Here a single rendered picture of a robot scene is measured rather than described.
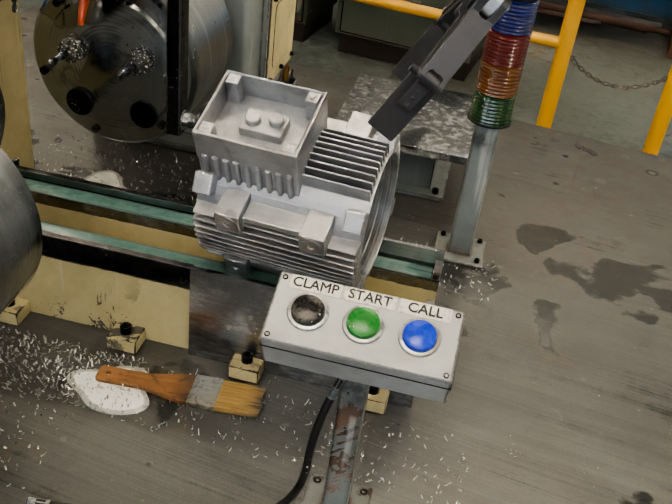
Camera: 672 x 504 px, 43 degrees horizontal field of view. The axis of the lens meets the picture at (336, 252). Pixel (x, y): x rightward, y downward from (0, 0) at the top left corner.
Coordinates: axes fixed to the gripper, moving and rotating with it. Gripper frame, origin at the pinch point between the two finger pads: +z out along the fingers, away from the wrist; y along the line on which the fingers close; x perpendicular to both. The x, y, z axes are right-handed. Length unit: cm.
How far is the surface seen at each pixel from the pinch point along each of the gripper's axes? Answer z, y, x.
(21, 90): 43, -19, -38
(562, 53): 41, -226, 63
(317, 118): 9.5, -3.6, -4.6
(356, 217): 12.7, 2.5, 5.0
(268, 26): 29, -57, -18
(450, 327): 5.2, 20.3, 14.3
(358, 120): 10.5, -12.0, -0.2
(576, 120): 76, -297, 106
